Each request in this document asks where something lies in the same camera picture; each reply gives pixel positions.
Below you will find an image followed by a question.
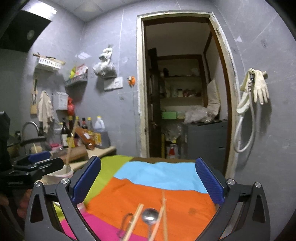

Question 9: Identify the silver metal spoon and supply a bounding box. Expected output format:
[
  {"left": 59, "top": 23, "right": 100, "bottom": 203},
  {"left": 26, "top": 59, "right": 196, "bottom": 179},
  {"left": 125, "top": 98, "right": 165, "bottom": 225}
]
[{"left": 142, "top": 208, "right": 159, "bottom": 240}]

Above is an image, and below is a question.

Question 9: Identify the white wall box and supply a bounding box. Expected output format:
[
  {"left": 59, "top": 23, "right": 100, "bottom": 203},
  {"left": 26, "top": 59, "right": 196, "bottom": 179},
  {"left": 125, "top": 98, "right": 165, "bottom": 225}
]
[{"left": 53, "top": 92, "right": 68, "bottom": 110}]

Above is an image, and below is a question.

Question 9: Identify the white wall socket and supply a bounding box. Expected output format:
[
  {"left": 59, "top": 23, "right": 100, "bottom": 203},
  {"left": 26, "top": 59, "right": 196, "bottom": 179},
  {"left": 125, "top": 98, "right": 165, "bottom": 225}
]
[{"left": 104, "top": 77, "right": 123, "bottom": 91}]

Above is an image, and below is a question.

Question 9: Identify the green box on shelf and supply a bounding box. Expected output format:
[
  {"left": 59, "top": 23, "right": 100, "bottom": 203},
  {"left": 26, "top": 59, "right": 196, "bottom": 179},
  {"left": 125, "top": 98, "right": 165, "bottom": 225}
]
[{"left": 162, "top": 111, "right": 177, "bottom": 120}]

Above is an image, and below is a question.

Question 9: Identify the black range hood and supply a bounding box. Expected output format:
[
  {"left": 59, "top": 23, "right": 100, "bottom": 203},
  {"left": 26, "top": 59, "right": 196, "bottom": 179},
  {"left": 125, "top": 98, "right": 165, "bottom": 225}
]
[{"left": 1, "top": 10, "right": 51, "bottom": 53}]

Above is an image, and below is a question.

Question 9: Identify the wooden knife holder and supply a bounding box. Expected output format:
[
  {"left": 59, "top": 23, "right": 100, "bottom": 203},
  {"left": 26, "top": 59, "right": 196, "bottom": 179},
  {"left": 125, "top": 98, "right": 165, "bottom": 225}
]
[{"left": 30, "top": 79, "right": 38, "bottom": 114}]

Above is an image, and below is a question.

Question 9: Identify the grey cabinet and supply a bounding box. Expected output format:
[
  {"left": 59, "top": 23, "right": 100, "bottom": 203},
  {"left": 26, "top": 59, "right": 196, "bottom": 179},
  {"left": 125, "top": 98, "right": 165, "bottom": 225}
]
[{"left": 181, "top": 120, "right": 228, "bottom": 172}]

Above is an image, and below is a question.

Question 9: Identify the white plastic utensil holder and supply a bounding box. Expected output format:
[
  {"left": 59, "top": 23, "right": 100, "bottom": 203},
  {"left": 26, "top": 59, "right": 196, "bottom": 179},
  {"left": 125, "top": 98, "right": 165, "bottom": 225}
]
[{"left": 40, "top": 165, "right": 74, "bottom": 185}]

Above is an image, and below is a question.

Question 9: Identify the wooden chopstick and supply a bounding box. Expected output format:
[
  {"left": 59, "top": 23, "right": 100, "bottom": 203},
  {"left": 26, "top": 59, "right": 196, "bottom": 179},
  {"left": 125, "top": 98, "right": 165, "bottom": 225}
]
[
  {"left": 148, "top": 201, "right": 164, "bottom": 241},
  {"left": 162, "top": 190, "right": 168, "bottom": 241},
  {"left": 122, "top": 203, "right": 144, "bottom": 241}
]

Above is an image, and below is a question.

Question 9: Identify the red plastic bag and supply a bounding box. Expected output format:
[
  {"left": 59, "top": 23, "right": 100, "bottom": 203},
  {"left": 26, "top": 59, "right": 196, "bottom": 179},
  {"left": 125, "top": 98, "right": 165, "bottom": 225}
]
[{"left": 67, "top": 97, "right": 75, "bottom": 116}]

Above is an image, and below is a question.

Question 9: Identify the cream rubber glove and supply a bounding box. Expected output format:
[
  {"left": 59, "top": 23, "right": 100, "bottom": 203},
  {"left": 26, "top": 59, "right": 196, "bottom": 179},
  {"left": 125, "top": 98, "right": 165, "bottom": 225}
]
[{"left": 240, "top": 68, "right": 269, "bottom": 105}]

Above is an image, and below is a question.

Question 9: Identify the grey wall shelf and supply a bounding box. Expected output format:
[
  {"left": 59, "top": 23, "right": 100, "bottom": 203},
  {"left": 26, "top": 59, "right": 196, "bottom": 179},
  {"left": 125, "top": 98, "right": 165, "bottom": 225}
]
[{"left": 65, "top": 73, "right": 88, "bottom": 87}]

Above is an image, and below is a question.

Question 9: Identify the white shower hose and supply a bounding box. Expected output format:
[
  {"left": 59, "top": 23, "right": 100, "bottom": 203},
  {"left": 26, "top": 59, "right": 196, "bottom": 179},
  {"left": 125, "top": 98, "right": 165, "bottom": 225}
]
[{"left": 233, "top": 78, "right": 256, "bottom": 153}]

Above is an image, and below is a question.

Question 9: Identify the clear plastic bag on cabinet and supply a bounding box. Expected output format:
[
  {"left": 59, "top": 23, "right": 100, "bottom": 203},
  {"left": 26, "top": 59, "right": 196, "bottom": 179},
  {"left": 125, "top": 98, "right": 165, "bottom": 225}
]
[{"left": 184, "top": 105, "right": 215, "bottom": 124}]

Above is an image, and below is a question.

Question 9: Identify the chrome kitchen faucet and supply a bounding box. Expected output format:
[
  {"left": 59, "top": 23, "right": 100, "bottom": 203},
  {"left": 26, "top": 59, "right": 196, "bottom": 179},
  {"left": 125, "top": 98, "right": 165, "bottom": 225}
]
[{"left": 21, "top": 121, "right": 44, "bottom": 141}]

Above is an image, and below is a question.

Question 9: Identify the red spray bottle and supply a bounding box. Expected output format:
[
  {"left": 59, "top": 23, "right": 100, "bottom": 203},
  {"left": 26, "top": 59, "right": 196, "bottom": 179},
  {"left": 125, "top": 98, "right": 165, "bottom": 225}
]
[{"left": 168, "top": 144, "right": 176, "bottom": 159}]

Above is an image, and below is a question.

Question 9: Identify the multicoloured striped cloth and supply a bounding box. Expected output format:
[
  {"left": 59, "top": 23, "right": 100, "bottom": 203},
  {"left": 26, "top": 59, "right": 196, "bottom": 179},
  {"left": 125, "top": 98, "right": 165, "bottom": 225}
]
[{"left": 53, "top": 155, "right": 232, "bottom": 241}]

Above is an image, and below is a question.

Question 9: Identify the white pillow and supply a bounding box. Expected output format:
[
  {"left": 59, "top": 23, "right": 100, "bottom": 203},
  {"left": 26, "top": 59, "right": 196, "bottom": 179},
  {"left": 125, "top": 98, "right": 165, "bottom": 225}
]
[{"left": 207, "top": 79, "right": 221, "bottom": 116}]

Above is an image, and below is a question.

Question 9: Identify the dark sauce bottle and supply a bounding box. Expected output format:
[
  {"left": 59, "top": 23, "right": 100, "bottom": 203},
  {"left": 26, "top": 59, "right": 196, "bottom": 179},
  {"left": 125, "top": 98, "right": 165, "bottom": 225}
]
[{"left": 61, "top": 118, "right": 69, "bottom": 148}]

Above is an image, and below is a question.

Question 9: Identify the clear oil jug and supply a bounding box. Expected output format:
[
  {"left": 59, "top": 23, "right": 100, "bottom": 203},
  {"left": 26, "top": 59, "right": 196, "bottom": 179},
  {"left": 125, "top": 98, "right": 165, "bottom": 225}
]
[{"left": 94, "top": 115, "right": 105, "bottom": 132}]

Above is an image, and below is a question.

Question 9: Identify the white wall rack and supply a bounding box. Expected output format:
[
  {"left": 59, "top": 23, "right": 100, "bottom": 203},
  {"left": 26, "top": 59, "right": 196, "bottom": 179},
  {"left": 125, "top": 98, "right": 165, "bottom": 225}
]
[{"left": 33, "top": 53, "right": 66, "bottom": 72}]

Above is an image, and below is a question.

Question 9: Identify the hanging beige towel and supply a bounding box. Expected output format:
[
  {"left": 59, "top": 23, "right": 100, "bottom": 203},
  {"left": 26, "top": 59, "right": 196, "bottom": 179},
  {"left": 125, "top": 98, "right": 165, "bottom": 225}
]
[{"left": 38, "top": 90, "right": 55, "bottom": 134}]

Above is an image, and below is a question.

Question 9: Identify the white plastic bag on wall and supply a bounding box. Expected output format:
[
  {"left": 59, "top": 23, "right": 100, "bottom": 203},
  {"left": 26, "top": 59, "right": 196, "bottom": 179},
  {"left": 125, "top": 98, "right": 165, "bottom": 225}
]
[{"left": 92, "top": 45, "right": 117, "bottom": 79}]

